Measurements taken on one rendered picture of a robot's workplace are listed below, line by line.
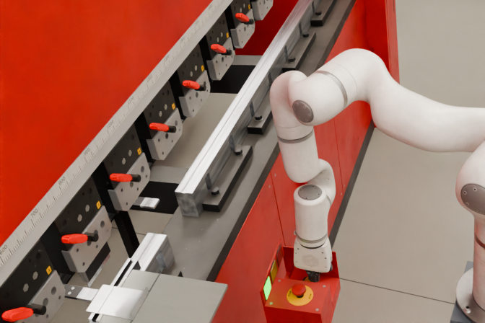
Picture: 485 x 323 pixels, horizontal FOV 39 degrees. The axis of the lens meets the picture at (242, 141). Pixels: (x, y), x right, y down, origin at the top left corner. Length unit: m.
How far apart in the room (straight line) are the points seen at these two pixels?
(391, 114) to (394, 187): 2.06
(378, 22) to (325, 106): 2.12
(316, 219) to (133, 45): 0.63
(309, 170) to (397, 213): 1.63
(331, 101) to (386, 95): 0.11
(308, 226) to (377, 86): 0.51
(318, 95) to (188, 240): 0.77
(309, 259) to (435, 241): 1.31
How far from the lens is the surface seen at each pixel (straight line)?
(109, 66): 1.56
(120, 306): 1.68
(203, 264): 1.89
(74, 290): 1.77
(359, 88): 1.44
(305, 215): 1.74
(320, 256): 1.85
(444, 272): 2.99
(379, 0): 3.41
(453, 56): 4.42
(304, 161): 1.63
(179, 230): 2.02
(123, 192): 1.63
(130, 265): 1.79
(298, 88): 1.39
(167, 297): 1.66
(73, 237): 1.42
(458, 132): 1.34
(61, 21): 1.42
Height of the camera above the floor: 2.18
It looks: 34 degrees down
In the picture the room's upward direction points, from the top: 12 degrees counter-clockwise
